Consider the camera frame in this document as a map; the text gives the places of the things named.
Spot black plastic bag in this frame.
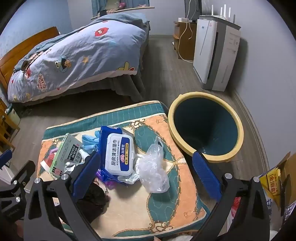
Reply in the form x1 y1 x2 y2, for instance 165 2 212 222
81 183 112 223

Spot bed with cartoon duvet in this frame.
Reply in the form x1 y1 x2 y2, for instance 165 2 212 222
7 13 151 103

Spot blue white wet wipes pack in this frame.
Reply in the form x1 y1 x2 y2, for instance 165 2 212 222
99 126 139 183

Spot strawberry picture sheet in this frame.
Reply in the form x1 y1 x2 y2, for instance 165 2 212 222
228 197 244 232

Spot white router with antennas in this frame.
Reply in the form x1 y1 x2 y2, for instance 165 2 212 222
198 5 239 26

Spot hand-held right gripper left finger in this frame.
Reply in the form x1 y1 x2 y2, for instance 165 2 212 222
23 152 102 241

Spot wooden headboard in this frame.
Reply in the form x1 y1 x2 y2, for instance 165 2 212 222
0 27 59 93

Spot black monitor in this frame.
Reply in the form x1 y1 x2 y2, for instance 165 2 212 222
184 0 202 22

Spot yellow packet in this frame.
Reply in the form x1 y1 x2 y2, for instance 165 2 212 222
259 168 282 205

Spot green white carton box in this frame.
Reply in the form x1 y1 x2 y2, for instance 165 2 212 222
50 133 83 179

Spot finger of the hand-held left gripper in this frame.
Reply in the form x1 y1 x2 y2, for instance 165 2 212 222
0 149 13 168
10 160 36 186

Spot white cable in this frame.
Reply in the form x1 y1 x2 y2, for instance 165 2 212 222
178 0 195 63

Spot teal curtain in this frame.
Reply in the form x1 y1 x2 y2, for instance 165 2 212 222
91 0 151 14

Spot cardboard box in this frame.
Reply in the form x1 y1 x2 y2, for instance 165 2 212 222
269 152 296 216

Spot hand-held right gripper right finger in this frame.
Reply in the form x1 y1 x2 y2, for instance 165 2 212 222
192 151 271 241

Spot white air purifier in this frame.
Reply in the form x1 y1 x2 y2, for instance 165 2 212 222
193 19 223 84

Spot purple plastic bottle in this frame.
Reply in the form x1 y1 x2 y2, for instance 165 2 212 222
97 169 121 190

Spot foil wrapper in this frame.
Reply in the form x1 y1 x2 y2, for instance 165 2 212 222
63 161 79 177
117 173 139 185

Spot grey white floor appliance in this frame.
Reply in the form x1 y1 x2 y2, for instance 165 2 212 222
201 23 241 92

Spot wooden stool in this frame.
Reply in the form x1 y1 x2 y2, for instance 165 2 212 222
0 98 21 151

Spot white green jar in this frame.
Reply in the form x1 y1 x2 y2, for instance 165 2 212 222
5 104 21 127

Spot bed with grey skirt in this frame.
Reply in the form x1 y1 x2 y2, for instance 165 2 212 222
10 19 152 109

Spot wooden cabinet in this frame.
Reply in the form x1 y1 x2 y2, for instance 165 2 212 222
173 21 197 61

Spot blue white packet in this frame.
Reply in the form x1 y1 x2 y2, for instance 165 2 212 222
264 197 281 219

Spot teal orange patterned cushion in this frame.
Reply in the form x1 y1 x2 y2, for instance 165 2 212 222
37 100 211 239

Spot blue rubber gloves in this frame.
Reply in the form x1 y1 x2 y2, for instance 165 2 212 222
82 130 102 153

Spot teal bin with yellow rim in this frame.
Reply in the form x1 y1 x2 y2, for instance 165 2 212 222
168 91 244 163

